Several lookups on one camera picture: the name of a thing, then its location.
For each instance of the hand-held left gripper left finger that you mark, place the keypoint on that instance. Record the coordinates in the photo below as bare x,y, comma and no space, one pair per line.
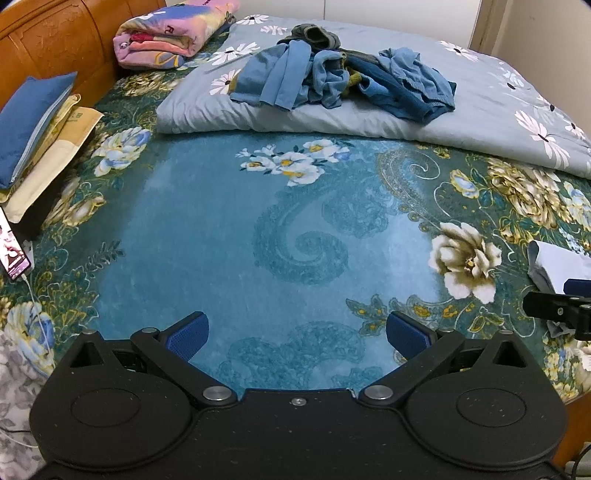
189,334

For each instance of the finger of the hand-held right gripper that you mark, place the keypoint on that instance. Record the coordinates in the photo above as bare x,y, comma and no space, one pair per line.
545,304
577,287

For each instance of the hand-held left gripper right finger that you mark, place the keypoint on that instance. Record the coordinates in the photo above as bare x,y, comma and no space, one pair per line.
406,334

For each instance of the grey fleece garment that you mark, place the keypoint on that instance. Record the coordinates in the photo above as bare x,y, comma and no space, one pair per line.
309,34

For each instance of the folded white cloth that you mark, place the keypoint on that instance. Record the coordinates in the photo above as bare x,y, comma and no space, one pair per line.
554,263

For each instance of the teal floral bed blanket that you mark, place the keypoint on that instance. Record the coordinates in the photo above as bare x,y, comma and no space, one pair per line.
207,240

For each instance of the grey floral cloth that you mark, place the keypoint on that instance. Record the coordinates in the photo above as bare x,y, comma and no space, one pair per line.
18,392

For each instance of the smartphone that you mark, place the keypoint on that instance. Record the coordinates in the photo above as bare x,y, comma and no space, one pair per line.
11,249

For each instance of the cream pillow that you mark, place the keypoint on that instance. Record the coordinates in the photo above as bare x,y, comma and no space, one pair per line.
46,177

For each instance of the grey-blue daisy print quilt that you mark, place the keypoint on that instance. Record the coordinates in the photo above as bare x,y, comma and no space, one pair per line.
461,92

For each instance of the dark blue garment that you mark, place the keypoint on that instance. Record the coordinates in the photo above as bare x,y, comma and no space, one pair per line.
401,99

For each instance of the brown cardboard envelope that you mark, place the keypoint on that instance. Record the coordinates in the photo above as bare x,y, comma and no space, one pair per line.
83,121

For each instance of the mustard trimmed garment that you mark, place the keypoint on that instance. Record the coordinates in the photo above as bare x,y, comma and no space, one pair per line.
353,76

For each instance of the crumpled blue garment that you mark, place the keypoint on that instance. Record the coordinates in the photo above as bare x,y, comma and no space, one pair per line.
328,81

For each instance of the light blue long garment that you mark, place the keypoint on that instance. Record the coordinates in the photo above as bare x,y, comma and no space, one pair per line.
281,74

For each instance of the folded pink patterned blanket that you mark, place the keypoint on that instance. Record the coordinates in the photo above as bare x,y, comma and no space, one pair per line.
161,32

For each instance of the wooden bed headboard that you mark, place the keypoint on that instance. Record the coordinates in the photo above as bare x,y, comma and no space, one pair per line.
55,41

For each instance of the wooden bed frame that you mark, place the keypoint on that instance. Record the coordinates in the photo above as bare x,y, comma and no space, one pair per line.
575,429

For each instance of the cream door frame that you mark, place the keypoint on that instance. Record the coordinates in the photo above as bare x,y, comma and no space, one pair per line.
489,27

